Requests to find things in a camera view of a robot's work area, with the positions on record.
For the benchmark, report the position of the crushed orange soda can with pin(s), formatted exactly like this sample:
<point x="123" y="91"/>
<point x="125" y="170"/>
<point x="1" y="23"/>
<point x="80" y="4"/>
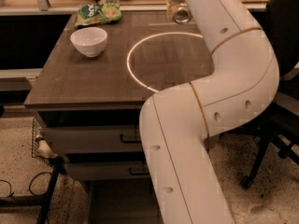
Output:
<point x="177" y="11"/>

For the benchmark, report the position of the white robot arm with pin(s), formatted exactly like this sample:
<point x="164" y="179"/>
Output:
<point x="175" y="123"/>

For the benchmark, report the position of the upper grey drawer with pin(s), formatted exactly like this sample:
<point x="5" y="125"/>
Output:
<point x="93" y="139"/>

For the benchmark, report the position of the grey drawer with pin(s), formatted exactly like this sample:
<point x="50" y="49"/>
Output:
<point x="90" y="171"/>
<point x="93" y="139"/>

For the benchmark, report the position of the grey drawer cabinet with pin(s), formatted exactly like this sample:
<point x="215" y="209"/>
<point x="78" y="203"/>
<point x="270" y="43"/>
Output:
<point x="145" y="53"/>

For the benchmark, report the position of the white ceramic bowl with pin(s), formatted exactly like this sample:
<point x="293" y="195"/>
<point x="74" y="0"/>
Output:
<point x="90" y="41"/>

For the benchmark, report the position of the lower grey drawer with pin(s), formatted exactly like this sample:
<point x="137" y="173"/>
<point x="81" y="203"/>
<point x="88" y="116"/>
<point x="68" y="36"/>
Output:
<point x="90" y="171"/>

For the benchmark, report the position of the green chip bag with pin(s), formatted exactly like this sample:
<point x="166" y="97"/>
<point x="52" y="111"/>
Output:
<point x="97" y="14"/>

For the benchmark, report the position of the black office chair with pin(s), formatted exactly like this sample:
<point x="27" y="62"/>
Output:
<point x="279" y="123"/>

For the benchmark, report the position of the black metal stand leg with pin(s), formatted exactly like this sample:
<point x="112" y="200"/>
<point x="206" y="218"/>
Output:
<point x="42" y="200"/>

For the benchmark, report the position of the wire mesh basket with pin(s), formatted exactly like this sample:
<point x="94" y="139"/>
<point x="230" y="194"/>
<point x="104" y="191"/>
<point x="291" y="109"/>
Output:
<point x="40" y="148"/>

